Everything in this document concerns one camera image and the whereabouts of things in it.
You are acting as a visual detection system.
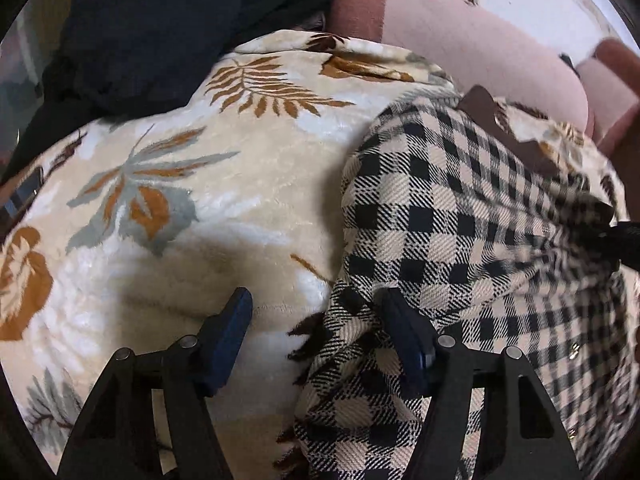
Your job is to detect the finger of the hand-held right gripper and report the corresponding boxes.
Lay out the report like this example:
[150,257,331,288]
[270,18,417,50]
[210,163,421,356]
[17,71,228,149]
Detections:
[597,220,640,275]

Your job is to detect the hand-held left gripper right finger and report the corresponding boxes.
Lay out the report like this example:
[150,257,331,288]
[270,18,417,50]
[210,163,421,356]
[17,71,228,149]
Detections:
[379,287,584,480]

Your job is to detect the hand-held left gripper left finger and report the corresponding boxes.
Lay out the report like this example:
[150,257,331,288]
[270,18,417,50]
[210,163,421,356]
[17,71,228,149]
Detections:
[57,287,254,480]

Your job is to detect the black beige checked coat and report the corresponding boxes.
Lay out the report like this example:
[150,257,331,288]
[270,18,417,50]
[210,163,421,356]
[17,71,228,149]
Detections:
[272,86,640,480]

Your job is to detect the leaf print plush blanket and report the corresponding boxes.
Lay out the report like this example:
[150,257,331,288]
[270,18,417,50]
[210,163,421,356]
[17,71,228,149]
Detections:
[0,30,632,480]

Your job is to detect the dark striped object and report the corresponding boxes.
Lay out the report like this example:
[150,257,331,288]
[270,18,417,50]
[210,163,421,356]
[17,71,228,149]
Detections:
[0,165,47,233]

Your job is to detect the pink sofa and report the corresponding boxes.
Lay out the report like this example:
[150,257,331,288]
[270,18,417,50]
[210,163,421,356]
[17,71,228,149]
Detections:
[325,0,640,161]

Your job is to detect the dark navy cloth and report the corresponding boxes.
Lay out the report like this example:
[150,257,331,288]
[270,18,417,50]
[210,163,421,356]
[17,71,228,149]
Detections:
[0,0,362,186]

